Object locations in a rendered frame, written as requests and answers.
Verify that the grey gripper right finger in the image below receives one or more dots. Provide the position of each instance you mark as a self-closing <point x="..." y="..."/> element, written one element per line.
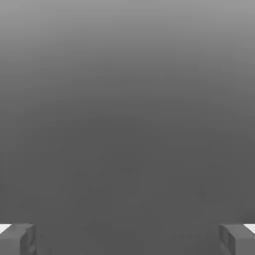
<point x="242" y="242"/>

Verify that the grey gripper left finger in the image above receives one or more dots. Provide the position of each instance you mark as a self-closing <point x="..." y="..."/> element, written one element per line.
<point x="14" y="241"/>

